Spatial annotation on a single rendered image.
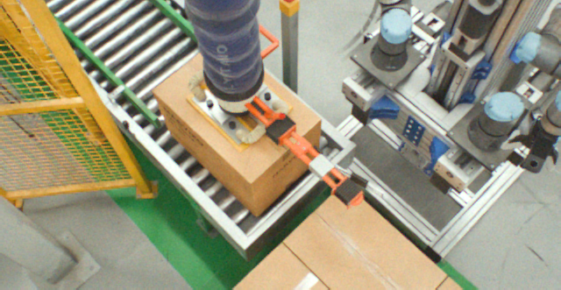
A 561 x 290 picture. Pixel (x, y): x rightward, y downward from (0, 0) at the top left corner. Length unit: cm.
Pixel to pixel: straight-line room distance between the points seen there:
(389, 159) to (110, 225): 155
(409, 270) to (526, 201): 107
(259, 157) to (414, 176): 108
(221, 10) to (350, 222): 127
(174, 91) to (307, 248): 88
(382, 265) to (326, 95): 130
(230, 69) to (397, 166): 139
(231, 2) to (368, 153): 163
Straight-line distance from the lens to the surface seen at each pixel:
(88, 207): 341
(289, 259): 257
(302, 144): 215
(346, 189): 208
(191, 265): 317
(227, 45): 190
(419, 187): 310
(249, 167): 228
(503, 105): 216
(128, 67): 309
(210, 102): 237
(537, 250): 340
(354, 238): 261
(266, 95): 236
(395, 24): 226
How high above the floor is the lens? 303
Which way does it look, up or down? 63 degrees down
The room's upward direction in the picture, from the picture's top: 3 degrees counter-clockwise
